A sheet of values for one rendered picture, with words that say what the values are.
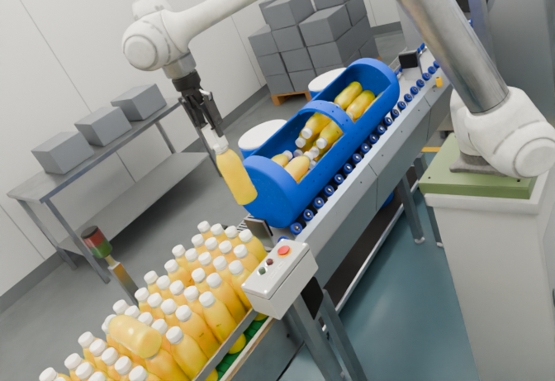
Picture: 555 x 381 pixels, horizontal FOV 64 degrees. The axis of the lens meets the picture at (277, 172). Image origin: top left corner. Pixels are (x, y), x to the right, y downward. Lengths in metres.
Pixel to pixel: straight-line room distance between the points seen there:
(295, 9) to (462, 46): 4.14
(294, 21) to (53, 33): 2.40
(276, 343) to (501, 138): 0.86
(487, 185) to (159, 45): 0.96
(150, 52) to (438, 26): 0.62
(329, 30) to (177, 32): 3.94
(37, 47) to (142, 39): 3.72
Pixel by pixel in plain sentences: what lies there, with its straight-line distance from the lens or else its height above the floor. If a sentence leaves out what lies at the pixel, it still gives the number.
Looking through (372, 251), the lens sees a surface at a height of 0.15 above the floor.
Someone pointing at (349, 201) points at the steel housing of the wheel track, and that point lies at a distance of 1.81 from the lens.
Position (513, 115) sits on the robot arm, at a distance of 1.18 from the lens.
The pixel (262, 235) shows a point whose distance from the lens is 1.62.
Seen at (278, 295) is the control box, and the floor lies 1.06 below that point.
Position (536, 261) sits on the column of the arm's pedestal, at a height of 0.77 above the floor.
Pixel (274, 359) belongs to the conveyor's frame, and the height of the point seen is 0.80.
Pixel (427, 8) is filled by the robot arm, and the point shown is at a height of 1.61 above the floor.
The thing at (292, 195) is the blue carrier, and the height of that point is 1.10.
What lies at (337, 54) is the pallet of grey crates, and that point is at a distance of 5.02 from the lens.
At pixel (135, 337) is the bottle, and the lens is 1.21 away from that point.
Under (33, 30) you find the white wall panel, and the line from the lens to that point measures 4.74.
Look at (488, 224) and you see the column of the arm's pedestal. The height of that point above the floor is 0.90.
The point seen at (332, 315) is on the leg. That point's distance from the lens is 1.90.
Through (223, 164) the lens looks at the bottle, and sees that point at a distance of 1.32.
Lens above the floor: 1.86
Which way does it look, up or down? 26 degrees down
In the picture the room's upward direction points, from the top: 24 degrees counter-clockwise
